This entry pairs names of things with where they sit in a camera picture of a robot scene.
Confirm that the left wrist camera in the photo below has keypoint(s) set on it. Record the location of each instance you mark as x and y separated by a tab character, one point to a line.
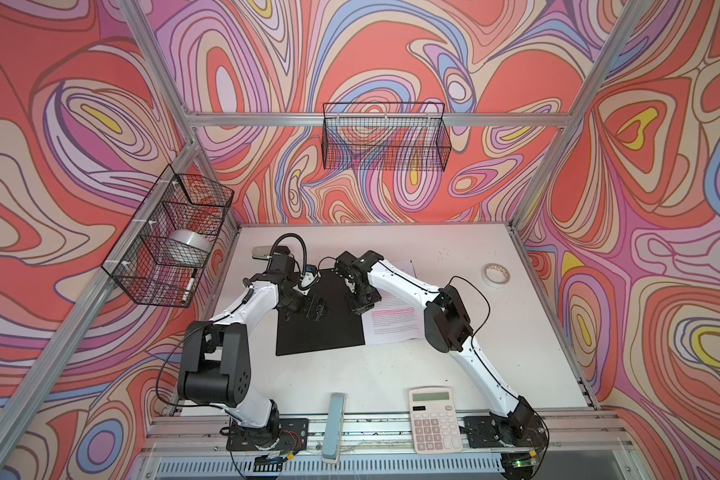
283	270

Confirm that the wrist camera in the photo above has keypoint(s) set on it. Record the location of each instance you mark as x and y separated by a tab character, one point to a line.
283	270
348	266

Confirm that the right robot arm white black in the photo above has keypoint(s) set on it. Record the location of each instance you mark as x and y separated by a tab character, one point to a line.
448	330

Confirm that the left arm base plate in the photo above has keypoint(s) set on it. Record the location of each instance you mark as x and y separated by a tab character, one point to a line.
290	435

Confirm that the marker pen in basket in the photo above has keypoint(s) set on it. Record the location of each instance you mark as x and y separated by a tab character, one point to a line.
188	291

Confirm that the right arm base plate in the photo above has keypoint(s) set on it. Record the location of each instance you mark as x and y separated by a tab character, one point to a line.
492	432

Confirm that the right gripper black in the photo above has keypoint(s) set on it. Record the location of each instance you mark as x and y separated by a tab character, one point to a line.
360	308

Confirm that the blue folder black inside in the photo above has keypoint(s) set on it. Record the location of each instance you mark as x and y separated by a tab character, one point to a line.
339	328

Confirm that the black wire basket back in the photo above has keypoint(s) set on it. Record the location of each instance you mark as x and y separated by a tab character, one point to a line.
385	136

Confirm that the printed paper sheet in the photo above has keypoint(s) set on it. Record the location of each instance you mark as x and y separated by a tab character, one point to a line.
398	316

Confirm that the black wire basket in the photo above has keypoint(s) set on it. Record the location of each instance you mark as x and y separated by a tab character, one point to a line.
385	136
148	267

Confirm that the grey tape roll in basket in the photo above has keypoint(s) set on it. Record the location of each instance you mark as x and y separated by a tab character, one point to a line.
191	239

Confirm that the grey black stapler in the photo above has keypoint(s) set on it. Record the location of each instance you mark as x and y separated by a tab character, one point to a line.
263	252

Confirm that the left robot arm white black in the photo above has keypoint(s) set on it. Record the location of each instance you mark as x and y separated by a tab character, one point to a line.
215	368

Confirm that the pink white calculator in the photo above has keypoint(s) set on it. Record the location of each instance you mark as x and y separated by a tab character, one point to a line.
433	420

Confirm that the clear tape roll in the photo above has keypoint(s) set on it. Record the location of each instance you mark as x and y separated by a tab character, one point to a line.
495	274

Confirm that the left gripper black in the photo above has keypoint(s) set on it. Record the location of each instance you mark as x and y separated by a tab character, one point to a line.
316	313

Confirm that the light blue eraser bar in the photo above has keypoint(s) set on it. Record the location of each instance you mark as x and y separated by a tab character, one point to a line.
330	452

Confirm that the black wire basket left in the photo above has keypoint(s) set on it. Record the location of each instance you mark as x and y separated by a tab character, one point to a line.
148	267

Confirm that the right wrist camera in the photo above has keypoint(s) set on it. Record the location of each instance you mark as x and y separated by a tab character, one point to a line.
348	266

